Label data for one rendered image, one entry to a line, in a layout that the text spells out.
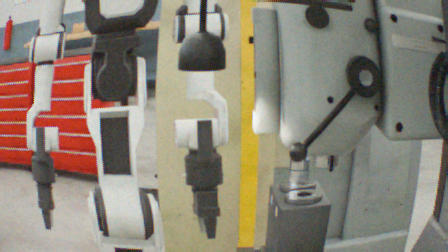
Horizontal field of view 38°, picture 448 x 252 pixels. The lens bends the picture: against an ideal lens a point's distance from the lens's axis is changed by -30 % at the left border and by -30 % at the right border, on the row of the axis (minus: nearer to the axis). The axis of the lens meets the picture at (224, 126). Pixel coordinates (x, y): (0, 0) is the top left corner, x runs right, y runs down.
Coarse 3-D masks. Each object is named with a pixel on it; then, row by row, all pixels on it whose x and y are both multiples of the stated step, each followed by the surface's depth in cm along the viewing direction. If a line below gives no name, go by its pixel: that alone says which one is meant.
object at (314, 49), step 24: (336, 0) 128; (360, 0) 128; (288, 24) 131; (312, 24) 128; (336, 24) 129; (360, 24) 129; (288, 48) 132; (312, 48) 130; (336, 48) 130; (360, 48) 130; (288, 72) 133; (312, 72) 131; (336, 72) 131; (288, 96) 134; (312, 96) 131; (336, 96) 131; (288, 120) 135; (312, 120) 132; (336, 120) 132; (360, 120) 133; (288, 144) 138; (312, 144) 135; (336, 144) 136
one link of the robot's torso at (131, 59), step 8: (104, 56) 205; (128, 56) 206; (136, 56) 206; (96, 64) 203; (128, 64) 204; (136, 64) 204; (96, 72) 202; (136, 72) 204; (136, 80) 204; (96, 88) 202; (136, 88) 206; (96, 96) 204
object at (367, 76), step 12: (360, 60) 127; (348, 72) 128; (360, 72) 127; (372, 72) 128; (360, 84) 128; (372, 84) 128; (348, 96) 128; (360, 96) 129; (372, 96) 129; (336, 108) 128; (324, 120) 129; (312, 132) 129; (300, 144) 129; (300, 156) 129
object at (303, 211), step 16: (272, 192) 192; (288, 192) 189; (304, 192) 184; (320, 192) 183; (272, 208) 190; (288, 208) 177; (304, 208) 177; (320, 208) 177; (272, 224) 189; (288, 224) 177; (304, 224) 177; (320, 224) 178; (272, 240) 187; (288, 240) 178; (304, 240) 178; (320, 240) 179
